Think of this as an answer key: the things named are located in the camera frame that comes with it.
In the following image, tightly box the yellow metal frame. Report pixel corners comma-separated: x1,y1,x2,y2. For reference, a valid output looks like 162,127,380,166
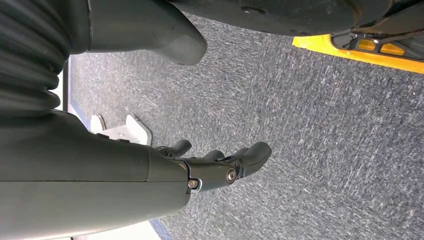
292,34,424,75

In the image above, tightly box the white plastic bracket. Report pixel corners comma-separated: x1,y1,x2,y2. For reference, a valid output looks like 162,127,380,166
90,114,153,147

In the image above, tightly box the black mechanism with orange inserts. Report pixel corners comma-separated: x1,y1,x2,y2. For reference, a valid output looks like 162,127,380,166
331,28,424,62

